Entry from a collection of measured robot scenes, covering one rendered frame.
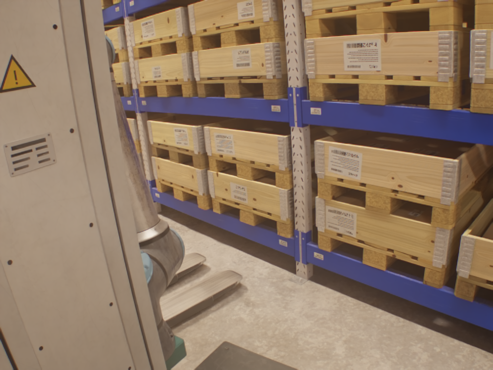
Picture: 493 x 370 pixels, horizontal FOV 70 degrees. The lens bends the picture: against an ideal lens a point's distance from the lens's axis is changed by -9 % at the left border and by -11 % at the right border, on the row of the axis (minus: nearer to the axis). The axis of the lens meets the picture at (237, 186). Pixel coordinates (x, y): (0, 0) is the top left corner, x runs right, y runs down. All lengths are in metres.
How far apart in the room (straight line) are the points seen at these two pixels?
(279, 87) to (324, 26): 0.47
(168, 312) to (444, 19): 2.05
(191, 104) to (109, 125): 2.37
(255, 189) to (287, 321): 0.92
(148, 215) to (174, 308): 1.35
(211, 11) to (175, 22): 0.43
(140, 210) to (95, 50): 0.52
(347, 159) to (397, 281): 0.72
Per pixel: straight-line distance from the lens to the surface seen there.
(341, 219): 2.29
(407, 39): 1.90
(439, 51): 1.84
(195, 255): 2.92
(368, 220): 2.19
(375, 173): 2.07
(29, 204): 0.64
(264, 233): 2.77
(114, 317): 0.79
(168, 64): 3.23
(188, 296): 2.45
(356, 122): 2.07
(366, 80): 2.00
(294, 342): 2.18
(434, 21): 1.86
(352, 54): 2.04
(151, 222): 1.09
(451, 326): 2.40
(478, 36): 1.79
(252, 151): 2.60
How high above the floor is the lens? 1.45
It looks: 19 degrees down
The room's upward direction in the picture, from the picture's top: 5 degrees counter-clockwise
